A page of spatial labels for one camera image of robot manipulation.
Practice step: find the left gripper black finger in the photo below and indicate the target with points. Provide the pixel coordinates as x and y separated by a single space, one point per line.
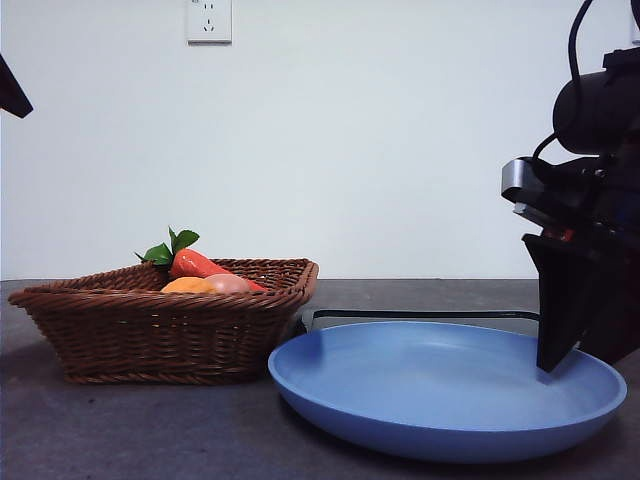
12 97

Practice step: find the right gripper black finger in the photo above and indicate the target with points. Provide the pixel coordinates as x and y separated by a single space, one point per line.
562 300
617 310

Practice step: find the blue round plate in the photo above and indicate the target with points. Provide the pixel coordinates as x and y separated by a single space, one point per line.
425 390

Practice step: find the orange yellow corn cob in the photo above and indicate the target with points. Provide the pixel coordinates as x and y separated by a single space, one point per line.
185 285

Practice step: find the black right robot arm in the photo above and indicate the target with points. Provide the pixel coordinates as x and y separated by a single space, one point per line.
595 110

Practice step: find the brown wicker basket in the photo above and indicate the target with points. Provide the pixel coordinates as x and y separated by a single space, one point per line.
150 335

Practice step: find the dark green flat tray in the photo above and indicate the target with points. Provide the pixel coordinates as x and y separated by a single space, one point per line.
425 314

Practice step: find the orange carrot with green leaves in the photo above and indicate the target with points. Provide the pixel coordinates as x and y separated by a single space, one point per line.
192 262

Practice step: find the pinkish brown egg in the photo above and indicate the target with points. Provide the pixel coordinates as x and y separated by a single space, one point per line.
230 283

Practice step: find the pale grey camera box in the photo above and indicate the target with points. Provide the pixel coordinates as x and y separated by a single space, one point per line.
517 177

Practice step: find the white wall socket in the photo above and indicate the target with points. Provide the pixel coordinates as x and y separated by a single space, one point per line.
210 22

